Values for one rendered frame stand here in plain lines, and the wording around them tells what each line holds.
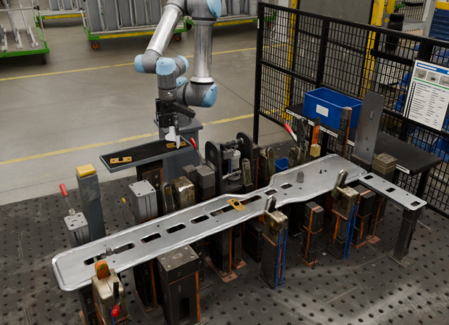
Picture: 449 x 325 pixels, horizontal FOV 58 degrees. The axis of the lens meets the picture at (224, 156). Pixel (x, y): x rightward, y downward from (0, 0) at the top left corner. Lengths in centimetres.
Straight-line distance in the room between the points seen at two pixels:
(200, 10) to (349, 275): 132
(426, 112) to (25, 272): 195
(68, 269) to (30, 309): 39
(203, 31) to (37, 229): 124
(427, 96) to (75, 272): 169
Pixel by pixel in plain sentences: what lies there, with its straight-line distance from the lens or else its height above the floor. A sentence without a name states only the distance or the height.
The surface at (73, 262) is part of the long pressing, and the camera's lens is 150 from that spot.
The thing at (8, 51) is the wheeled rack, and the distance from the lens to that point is 759.
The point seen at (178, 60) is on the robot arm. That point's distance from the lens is 172.
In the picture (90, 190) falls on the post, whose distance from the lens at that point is 170.
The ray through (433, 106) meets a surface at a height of 125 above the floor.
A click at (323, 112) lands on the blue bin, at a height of 109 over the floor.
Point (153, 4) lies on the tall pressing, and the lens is 878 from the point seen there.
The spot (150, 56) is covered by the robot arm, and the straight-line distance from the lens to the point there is 178.
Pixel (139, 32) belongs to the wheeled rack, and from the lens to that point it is 829.
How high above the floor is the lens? 198
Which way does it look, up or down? 29 degrees down
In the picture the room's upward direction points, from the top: straight up
